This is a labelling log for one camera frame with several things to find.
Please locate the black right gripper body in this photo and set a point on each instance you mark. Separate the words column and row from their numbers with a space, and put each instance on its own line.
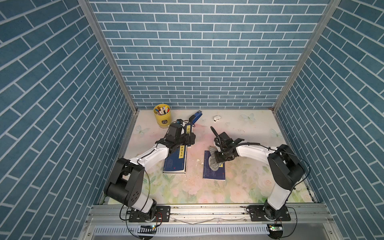
column 222, row 156

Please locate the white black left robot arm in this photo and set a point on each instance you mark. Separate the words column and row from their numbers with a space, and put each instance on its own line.
column 126, row 178

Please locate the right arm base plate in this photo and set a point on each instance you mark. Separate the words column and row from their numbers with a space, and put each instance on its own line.
column 262, row 213

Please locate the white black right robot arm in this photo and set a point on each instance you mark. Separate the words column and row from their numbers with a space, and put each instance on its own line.
column 284, row 164

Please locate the blue book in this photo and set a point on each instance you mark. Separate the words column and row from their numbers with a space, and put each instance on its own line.
column 175, row 163
column 209, row 174
column 188, row 128

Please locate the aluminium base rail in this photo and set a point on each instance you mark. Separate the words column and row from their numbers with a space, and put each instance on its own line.
column 312, row 213

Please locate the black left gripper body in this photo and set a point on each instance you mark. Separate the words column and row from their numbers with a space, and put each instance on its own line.
column 183, row 140

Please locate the blue black stapler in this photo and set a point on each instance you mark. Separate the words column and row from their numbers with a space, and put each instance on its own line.
column 194, row 118

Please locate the aluminium corner post left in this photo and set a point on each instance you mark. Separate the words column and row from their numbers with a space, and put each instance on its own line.
column 95, row 26

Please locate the grey wiping cloth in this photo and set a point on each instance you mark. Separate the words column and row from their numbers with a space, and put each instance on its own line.
column 214, row 159

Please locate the aluminium corner post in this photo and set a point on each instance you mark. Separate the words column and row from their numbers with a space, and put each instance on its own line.
column 318, row 30
column 95, row 26

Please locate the aluminium corner post right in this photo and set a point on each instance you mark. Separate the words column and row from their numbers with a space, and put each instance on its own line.
column 318, row 30

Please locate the white cable duct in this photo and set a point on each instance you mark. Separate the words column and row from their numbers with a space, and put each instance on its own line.
column 183, row 230

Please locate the yellow pen cup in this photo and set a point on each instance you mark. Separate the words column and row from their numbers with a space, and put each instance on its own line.
column 163, row 115

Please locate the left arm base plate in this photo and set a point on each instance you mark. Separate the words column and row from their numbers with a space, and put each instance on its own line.
column 156, row 213

